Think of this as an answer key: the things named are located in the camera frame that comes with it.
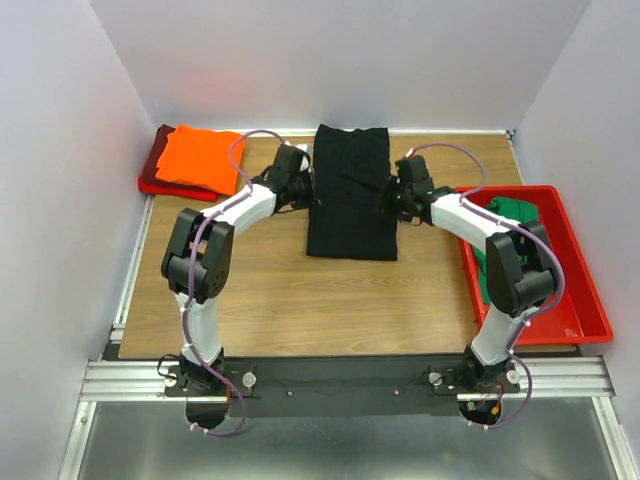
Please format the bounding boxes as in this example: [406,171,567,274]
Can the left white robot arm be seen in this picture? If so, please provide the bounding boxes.
[161,142,316,395]

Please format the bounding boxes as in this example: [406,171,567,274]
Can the black t shirt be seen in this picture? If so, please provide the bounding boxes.
[306,124,398,261]

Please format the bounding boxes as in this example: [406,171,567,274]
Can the orange folded t shirt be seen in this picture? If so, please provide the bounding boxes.
[156,124,245,196]

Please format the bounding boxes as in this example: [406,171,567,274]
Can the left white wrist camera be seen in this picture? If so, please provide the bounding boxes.
[295,143,312,172]

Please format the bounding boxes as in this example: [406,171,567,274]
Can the red folded t shirt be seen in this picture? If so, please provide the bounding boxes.
[137,175,218,202]

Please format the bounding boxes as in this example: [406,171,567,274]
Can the red plastic bin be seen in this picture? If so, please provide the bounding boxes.
[469,185,614,348]

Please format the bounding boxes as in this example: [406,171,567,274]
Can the aluminium frame rail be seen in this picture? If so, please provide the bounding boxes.
[79,357,615,402]

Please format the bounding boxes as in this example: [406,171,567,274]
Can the green t shirt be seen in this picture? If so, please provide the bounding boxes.
[472,196,539,304]

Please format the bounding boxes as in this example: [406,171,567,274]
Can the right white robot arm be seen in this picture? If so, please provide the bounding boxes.
[378,154,565,392]

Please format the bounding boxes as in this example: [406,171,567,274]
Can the maroon folded t shirt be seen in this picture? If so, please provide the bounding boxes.
[141,124,175,184]

